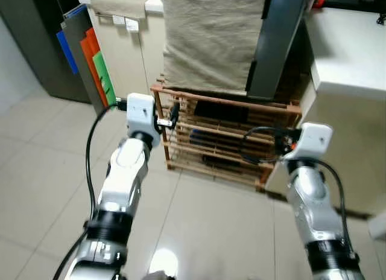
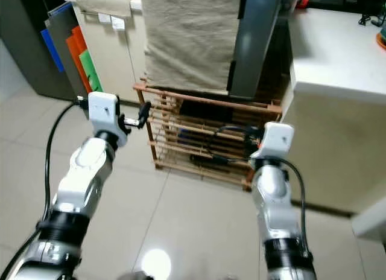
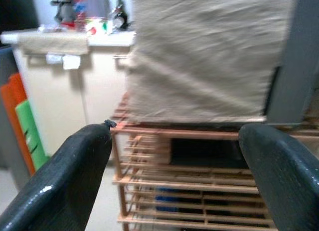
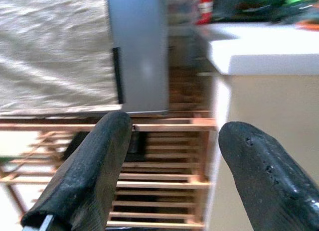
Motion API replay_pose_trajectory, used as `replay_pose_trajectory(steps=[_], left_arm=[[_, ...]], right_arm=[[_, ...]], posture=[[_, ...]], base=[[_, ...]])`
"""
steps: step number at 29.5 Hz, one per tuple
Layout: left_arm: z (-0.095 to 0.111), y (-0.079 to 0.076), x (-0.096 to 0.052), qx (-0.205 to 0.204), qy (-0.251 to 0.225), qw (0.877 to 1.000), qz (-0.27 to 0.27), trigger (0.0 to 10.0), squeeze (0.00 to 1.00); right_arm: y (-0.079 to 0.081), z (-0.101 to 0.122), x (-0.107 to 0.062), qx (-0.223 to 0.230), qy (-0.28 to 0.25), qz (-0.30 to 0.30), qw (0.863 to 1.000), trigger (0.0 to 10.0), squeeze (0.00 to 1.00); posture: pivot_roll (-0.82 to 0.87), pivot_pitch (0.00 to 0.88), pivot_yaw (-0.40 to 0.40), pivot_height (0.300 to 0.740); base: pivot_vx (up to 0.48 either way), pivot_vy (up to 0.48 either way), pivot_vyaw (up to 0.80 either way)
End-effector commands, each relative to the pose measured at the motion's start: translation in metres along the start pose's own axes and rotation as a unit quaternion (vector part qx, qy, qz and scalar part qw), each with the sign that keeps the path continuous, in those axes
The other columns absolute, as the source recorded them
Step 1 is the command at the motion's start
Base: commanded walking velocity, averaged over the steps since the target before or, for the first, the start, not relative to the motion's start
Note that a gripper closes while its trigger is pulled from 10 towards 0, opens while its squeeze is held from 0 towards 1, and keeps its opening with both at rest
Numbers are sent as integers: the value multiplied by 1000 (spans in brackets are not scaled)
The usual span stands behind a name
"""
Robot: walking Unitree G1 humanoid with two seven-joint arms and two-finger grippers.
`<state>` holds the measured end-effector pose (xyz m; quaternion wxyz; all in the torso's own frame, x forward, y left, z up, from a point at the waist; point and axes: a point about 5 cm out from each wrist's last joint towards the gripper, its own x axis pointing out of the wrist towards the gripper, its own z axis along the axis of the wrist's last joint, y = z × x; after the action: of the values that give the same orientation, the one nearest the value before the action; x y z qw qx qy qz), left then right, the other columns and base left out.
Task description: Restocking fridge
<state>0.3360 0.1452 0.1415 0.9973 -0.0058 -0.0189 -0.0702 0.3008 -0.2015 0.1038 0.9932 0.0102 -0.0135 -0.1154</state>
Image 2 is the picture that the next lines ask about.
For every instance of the dark grey fridge body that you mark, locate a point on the dark grey fridge body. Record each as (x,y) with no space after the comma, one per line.
(259,38)

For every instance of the wooden slatted rack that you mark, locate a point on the wooden slatted rack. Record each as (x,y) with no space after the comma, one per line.
(205,102)

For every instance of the large white paper label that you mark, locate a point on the large white paper label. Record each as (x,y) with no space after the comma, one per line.
(118,23)

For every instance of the orange folder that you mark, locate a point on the orange folder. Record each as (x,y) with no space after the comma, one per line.
(77,47)

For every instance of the small white paper label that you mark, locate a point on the small white paper label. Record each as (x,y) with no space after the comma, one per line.
(104,17)

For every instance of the blue folder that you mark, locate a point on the blue folder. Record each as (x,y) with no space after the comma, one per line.
(51,49)

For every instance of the white counter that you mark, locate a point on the white counter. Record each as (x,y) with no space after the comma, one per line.
(332,57)

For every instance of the beige towel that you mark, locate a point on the beige towel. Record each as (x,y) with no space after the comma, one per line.
(102,1)

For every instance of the dark grey tall cabinet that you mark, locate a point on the dark grey tall cabinet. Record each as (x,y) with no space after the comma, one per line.
(33,38)

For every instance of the orange plate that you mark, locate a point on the orange plate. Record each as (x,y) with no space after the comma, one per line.
(382,40)

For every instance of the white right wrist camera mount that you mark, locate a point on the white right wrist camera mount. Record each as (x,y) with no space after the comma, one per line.
(277,138)

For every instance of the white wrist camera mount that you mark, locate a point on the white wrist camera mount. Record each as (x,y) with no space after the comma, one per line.
(104,111)
(277,138)

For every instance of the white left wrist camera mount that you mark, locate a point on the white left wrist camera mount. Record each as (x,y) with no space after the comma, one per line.
(104,111)

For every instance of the white door frame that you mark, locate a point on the white door frame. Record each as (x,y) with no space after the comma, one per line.
(371,222)

